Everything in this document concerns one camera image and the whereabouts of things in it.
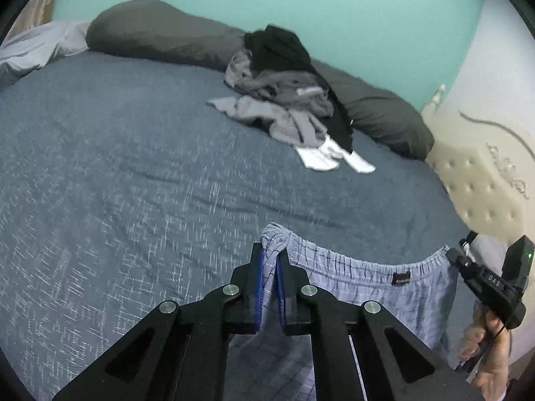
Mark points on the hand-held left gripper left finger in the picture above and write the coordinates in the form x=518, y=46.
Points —
x=260, y=296

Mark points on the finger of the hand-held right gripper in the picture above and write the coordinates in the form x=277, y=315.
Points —
x=455, y=259

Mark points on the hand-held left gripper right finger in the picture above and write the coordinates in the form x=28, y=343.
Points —
x=279, y=296

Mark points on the blue plaid shorts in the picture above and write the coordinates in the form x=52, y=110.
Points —
x=376, y=292

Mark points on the stack of folded clothes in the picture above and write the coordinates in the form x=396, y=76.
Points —
x=491, y=247

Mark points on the person's right hand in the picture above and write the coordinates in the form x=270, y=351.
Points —
x=493, y=355

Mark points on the cream tufted headboard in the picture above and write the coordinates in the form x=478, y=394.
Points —
x=480, y=183

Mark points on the white garment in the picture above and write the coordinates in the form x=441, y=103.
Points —
x=322, y=156

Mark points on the light grey garment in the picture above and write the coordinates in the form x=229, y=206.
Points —
x=267, y=112

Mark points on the dark grey garment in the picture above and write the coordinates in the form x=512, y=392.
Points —
x=288, y=87

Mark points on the black garment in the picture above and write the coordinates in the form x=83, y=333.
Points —
x=280, y=50

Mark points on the long dark grey pillow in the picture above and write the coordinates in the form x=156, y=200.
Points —
x=167, y=37

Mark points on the light grey duvet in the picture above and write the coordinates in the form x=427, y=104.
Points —
x=37, y=46

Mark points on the pink striped curtain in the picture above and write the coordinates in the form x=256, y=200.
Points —
x=37, y=4

